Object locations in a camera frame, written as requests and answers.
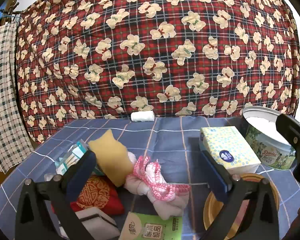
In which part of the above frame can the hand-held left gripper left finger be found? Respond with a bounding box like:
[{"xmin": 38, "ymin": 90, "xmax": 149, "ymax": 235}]
[{"xmin": 14, "ymin": 150, "xmax": 98, "ymax": 240}]

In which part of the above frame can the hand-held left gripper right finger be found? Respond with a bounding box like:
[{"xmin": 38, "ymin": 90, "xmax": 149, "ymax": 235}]
[{"xmin": 201, "ymin": 150, "xmax": 280, "ymax": 240}]

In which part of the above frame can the round metal cookie tin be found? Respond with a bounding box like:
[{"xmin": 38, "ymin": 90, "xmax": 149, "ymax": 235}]
[{"xmin": 241, "ymin": 106, "xmax": 300, "ymax": 171}]

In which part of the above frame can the pink white cloth doll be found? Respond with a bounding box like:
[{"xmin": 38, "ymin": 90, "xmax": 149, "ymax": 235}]
[{"xmin": 124, "ymin": 151, "xmax": 190, "ymax": 218}]

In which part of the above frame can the green tissue pack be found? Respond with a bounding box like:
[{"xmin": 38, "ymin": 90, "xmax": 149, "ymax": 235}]
[{"xmin": 119, "ymin": 211, "xmax": 183, "ymax": 240}]

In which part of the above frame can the white towel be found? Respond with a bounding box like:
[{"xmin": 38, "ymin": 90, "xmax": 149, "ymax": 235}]
[{"xmin": 131, "ymin": 110, "xmax": 155, "ymax": 122}]

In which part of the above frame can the teal white packet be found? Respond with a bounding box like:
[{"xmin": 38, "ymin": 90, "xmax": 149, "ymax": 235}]
[{"xmin": 55, "ymin": 141, "xmax": 103, "ymax": 177}]

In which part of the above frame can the red embroidered pouch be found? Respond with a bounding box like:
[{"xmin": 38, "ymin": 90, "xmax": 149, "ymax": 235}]
[{"xmin": 51, "ymin": 175, "xmax": 125, "ymax": 217}]

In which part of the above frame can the white paper liner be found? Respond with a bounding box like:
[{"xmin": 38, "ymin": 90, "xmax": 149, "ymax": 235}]
[{"xmin": 245, "ymin": 117, "xmax": 290, "ymax": 145}]

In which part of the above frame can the golden round tin lid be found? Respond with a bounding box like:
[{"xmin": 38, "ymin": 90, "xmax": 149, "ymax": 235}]
[{"xmin": 203, "ymin": 173, "xmax": 279, "ymax": 240}]

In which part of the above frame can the yellow blue patterned tissue box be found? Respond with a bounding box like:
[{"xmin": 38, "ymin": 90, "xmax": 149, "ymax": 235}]
[{"xmin": 199, "ymin": 126, "xmax": 262, "ymax": 177}]

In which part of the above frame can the white black-edged pouch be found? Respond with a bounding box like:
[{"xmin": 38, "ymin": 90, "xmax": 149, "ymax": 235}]
[{"xmin": 59, "ymin": 206, "xmax": 120, "ymax": 240}]

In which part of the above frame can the blue checked bedsheet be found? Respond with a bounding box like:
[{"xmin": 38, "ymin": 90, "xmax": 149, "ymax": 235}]
[{"xmin": 0, "ymin": 116, "xmax": 300, "ymax": 240}]

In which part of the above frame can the green white checked cloth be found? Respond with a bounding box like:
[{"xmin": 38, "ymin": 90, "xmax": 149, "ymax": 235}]
[{"xmin": 0, "ymin": 21, "xmax": 34, "ymax": 174}]

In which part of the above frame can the red plaid bear-print blanket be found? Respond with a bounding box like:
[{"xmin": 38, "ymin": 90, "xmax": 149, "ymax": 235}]
[{"xmin": 15, "ymin": 0, "xmax": 300, "ymax": 144}]

